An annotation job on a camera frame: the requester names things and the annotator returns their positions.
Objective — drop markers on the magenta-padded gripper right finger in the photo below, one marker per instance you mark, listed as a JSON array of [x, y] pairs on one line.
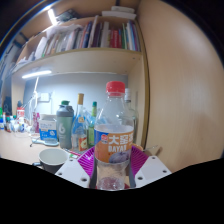
[[138, 160]]

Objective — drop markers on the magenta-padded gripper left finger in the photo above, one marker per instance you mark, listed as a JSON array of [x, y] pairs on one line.
[[86, 160]]

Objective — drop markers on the clear red-capped water bottle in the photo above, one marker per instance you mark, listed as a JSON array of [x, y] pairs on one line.
[[113, 146]]

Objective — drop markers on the brown mug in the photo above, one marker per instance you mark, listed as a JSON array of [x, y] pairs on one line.
[[138, 146]]

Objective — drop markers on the green-capped bottle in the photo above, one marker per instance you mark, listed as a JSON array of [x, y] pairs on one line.
[[92, 128]]

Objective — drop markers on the yellow-capped clear bottle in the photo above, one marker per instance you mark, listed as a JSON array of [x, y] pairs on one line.
[[79, 128]]

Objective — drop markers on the hairbrush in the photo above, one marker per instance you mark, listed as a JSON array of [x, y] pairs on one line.
[[43, 142]]

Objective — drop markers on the blue and white box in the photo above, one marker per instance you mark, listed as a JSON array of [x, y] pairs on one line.
[[48, 130]]

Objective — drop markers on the tall clear glass bottle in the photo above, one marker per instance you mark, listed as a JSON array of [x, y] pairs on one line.
[[130, 111]]

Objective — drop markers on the magenta box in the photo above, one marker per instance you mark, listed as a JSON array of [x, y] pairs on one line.
[[36, 122]]

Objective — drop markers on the white power strip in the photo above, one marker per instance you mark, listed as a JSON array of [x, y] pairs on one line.
[[44, 97]]

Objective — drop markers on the white desk lamp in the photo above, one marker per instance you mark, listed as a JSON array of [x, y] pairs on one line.
[[34, 96]]

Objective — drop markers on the under-shelf light bar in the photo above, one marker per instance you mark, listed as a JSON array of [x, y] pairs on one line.
[[36, 74]]

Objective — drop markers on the wooden shelf unit with books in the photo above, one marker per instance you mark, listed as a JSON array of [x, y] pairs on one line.
[[100, 60]]

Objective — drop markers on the ceiling tube light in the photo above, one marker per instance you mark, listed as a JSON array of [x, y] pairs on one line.
[[52, 16]]

